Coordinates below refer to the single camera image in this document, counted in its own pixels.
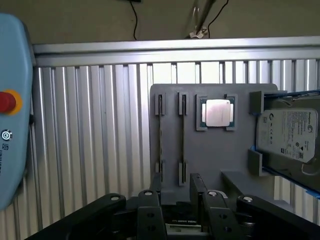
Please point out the RAM stick with gold label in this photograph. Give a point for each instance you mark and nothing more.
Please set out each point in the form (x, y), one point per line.
(160, 135)

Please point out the grey parts rack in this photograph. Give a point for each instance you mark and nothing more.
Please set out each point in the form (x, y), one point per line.
(220, 150)

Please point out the dark plain RAM stick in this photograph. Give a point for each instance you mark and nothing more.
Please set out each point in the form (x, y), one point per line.
(183, 135)

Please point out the silver metal stand legs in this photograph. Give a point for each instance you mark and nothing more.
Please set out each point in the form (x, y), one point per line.
(200, 22)

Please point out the black graphics card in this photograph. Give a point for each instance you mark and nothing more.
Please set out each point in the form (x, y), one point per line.
(182, 222)

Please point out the silver hard disk drive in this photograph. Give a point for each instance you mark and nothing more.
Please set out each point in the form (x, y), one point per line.
(285, 135)

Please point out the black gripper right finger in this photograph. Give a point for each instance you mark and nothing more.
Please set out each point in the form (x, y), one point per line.
(217, 220)

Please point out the light blue teach pendant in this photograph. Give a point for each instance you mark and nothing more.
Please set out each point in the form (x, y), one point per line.
(12, 150)

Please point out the aluminium table frame rail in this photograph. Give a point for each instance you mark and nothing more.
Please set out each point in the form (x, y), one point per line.
(175, 50)

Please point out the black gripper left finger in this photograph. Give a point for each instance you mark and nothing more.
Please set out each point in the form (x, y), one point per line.
(150, 220)

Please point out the CPU with silver lid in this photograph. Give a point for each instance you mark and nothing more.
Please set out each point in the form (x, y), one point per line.
(218, 112)

